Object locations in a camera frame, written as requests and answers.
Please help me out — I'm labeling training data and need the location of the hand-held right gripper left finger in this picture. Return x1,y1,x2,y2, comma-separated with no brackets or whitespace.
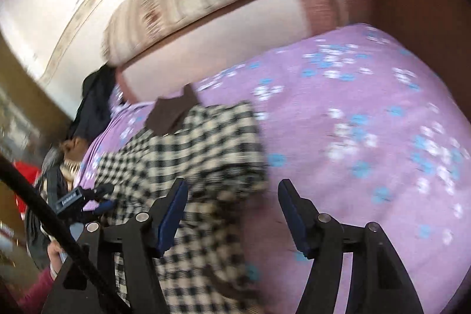
41,178,189,314

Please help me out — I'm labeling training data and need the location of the brown garment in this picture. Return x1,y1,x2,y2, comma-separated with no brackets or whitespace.
61,137,89,184

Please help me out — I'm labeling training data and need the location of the black garment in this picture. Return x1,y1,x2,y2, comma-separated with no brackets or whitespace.
70,64,120,142

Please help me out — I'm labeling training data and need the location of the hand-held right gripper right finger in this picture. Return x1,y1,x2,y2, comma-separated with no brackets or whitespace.
278,179,431,314

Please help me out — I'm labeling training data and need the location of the black cable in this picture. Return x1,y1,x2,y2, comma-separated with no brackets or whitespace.
0,155,131,314

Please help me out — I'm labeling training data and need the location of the grey garment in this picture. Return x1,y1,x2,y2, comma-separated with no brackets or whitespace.
24,147,76,270

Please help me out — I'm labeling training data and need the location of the person's left hand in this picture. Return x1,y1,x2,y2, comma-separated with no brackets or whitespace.
48,240,69,280

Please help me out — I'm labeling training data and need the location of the pink blanket with brown stripe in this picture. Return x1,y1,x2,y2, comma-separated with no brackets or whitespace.
114,0,372,105

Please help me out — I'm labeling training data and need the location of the purple floral bedsheet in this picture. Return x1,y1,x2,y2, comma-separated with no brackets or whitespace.
74,23,471,314

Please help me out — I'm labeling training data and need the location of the wooden furniture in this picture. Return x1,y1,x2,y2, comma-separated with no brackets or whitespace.
0,36,74,131

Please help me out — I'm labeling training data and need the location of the black and beige checked coat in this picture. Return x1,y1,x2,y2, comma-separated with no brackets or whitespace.
94,84,271,314

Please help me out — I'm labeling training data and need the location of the person's left forearm pink sleeve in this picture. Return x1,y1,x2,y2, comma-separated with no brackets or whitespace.
13,268,57,314

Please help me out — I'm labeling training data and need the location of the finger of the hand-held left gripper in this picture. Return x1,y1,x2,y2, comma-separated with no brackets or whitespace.
94,183,115,199
92,201,115,216

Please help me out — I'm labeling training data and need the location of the red cloth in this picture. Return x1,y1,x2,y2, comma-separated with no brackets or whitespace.
13,160,42,212

